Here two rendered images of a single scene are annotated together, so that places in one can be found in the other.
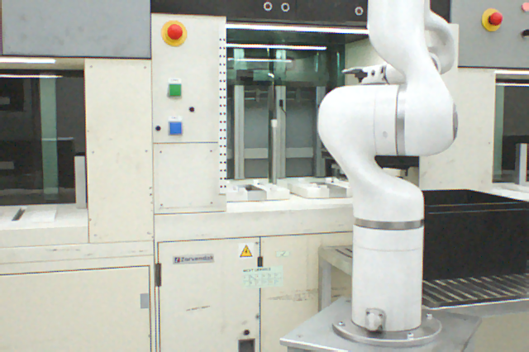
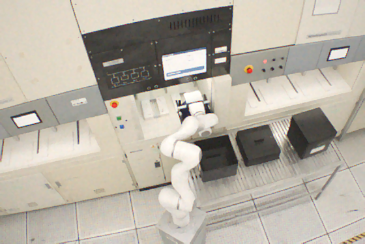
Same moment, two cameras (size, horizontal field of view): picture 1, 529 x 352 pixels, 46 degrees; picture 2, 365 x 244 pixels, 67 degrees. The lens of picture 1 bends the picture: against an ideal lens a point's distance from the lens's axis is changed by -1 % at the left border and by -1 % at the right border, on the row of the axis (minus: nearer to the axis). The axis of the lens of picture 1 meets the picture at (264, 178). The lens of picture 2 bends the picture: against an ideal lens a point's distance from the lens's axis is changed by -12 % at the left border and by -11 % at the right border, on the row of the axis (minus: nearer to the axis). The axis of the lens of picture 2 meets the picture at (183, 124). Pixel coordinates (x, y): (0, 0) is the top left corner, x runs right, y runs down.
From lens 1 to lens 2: 1.82 m
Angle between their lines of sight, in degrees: 47
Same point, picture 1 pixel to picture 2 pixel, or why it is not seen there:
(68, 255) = (97, 157)
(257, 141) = not seen: hidden behind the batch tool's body
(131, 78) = (102, 119)
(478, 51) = (242, 79)
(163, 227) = (124, 147)
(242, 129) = not seen: hidden behind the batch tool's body
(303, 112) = not seen: hidden behind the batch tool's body
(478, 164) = (239, 109)
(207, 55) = (128, 106)
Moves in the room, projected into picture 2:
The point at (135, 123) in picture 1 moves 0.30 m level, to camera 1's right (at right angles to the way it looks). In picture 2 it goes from (107, 128) to (146, 128)
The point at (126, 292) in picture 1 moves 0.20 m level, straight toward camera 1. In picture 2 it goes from (117, 160) to (118, 181)
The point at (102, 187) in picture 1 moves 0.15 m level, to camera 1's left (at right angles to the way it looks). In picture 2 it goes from (102, 143) to (85, 143)
